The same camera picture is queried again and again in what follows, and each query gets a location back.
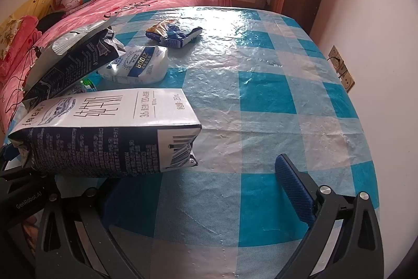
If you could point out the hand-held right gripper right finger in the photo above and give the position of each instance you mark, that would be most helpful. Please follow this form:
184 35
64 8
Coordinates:
294 190

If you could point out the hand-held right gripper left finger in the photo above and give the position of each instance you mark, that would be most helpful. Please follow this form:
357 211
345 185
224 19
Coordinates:
91 217

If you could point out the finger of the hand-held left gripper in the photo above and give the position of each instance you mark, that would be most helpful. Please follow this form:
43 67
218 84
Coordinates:
8 153

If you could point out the blue white wipes packet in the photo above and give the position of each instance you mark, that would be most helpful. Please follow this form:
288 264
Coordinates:
98 135

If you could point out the white snack bag blue print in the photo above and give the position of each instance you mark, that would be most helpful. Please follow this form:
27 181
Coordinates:
137 66

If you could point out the blue orange snack wrapper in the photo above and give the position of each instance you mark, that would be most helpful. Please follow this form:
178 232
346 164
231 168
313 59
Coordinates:
156 29

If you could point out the blue checkered tablecloth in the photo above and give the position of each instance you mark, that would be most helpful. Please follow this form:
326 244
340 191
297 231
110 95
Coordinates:
261 102

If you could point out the green white packet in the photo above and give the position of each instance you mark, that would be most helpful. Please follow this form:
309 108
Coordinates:
89 84

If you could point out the pink folded blanket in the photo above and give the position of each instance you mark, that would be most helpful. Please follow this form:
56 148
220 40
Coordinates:
23 37

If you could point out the yellow floral pillow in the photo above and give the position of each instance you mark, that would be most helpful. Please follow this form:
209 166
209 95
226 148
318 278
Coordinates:
8 30

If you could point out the black cloth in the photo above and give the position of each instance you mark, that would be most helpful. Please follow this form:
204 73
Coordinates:
50 20

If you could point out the blue white tissue pack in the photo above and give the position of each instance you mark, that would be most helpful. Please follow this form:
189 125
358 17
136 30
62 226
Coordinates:
189 35

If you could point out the wall socket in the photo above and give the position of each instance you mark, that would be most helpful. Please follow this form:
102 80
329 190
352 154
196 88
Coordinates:
335 57
346 81

